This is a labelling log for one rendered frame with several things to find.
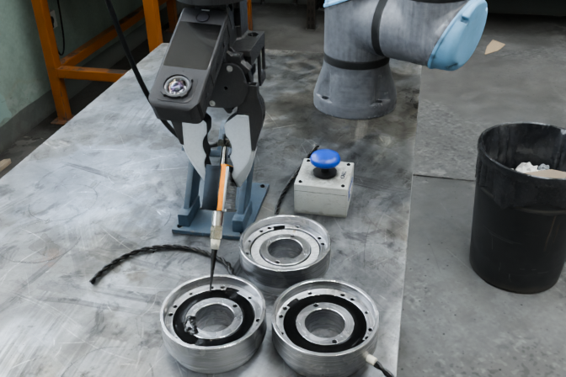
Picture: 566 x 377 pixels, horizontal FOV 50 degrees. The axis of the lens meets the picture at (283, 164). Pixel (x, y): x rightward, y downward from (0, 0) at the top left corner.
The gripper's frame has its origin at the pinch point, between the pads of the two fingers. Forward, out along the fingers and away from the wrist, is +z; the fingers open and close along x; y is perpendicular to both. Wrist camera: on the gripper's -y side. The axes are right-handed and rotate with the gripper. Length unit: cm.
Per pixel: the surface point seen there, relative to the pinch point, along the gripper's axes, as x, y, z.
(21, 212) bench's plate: 31.4, 7.2, 13.2
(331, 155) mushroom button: -9.6, 16.9, 5.8
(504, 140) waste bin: -50, 121, 55
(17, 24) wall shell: 150, 180, 46
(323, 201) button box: -9.0, 13.6, 11.0
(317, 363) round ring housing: -12.5, -13.9, 10.1
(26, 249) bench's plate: 26.2, -0.1, 13.2
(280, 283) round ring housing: -6.8, -3.1, 10.9
